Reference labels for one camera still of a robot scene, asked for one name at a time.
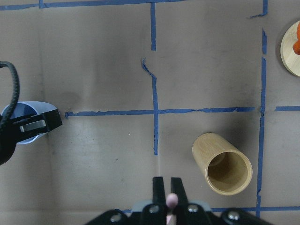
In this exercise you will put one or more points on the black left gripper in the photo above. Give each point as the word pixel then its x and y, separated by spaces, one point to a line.
pixel 7 145

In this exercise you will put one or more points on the bamboo chopstick holder cup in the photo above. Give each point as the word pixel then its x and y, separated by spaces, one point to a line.
pixel 226 170

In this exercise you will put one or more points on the orange red mug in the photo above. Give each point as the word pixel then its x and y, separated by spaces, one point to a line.
pixel 296 45

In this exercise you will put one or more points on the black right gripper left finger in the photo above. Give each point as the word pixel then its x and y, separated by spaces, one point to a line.
pixel 158 196

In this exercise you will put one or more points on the wooden mug tree stand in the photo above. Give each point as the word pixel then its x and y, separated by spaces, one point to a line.
pixel 290 60

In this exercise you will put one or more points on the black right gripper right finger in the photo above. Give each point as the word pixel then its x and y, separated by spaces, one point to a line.
pixel 178 189

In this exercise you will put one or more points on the blue plastic cup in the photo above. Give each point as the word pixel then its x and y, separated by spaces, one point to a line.
pixel 30 107

